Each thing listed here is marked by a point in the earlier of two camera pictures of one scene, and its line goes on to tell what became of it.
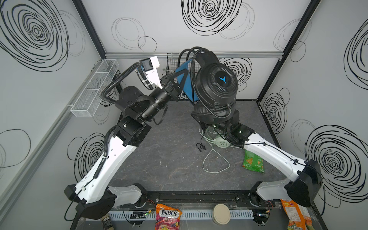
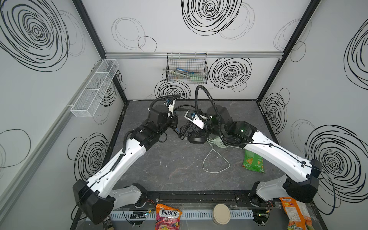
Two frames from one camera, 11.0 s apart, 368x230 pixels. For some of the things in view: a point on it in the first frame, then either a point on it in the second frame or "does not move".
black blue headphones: x=212 y=85 → x=190 y=132
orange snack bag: x=298 y=215 does not move
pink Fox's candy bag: x=167 y=218 does not move
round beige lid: x=221 y=214 does not move
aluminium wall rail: x=175 y=55 does not move
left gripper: x=172 y=88 → x=174 y=121
